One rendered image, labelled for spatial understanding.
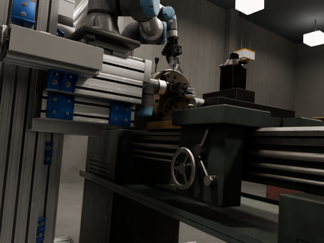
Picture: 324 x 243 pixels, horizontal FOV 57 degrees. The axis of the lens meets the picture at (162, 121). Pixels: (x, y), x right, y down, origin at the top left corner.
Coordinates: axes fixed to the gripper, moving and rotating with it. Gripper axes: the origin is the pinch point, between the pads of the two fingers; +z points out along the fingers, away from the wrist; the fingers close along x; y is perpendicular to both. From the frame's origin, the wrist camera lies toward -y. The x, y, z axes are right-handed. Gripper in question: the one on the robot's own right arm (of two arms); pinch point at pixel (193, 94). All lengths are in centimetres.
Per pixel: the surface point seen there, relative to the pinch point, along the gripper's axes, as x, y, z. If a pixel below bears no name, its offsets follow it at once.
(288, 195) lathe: -40, 82, -27
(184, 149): -30, 43, -33
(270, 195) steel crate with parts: -82, -118, 212
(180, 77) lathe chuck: 12.4, -16.4, 1.6
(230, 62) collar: 5.7, 44.1, -14.6
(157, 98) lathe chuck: -2.3, -16.4, -13.0
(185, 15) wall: 284, -443, 286
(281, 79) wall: 206, -487, 697
